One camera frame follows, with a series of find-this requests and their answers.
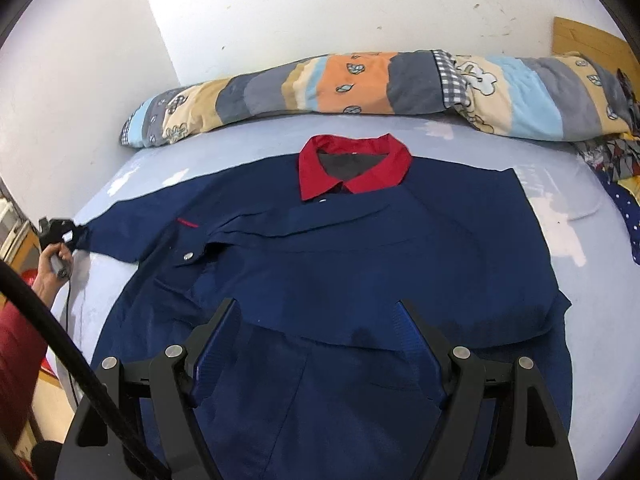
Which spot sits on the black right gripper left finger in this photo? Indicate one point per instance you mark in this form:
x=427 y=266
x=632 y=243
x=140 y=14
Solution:
x=137 y=420

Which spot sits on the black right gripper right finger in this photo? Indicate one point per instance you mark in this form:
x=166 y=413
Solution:
x=497 y=420

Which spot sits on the navy work shirt red collar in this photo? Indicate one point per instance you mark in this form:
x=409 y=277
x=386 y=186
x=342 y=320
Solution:
x=317 y=248

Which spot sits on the patterned dark clothes pile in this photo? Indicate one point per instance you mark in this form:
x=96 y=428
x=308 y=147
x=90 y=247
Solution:
x=615 y=161

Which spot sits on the person's left hand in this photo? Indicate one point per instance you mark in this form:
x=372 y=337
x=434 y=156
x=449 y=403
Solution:
x=47 y=284

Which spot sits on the wooden furniture beside bed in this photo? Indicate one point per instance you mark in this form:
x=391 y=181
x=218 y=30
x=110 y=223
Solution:
x=19 y=241

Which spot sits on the light blue bed sheet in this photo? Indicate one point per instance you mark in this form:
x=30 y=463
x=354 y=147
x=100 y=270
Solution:
x=586 y=235

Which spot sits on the striped cartoon-print quilt roll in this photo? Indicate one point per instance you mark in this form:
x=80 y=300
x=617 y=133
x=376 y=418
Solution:
x=560 y=98

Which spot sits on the wooden headboard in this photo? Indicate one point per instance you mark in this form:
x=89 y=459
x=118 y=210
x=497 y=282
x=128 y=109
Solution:
x=599 y=46

